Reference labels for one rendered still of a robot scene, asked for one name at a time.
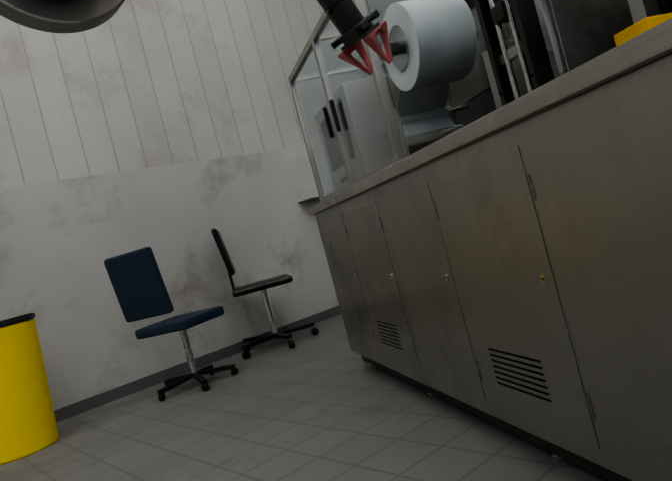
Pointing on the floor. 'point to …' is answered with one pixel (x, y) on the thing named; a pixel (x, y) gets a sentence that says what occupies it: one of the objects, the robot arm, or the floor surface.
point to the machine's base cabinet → (531, 277)
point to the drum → (23, 391)
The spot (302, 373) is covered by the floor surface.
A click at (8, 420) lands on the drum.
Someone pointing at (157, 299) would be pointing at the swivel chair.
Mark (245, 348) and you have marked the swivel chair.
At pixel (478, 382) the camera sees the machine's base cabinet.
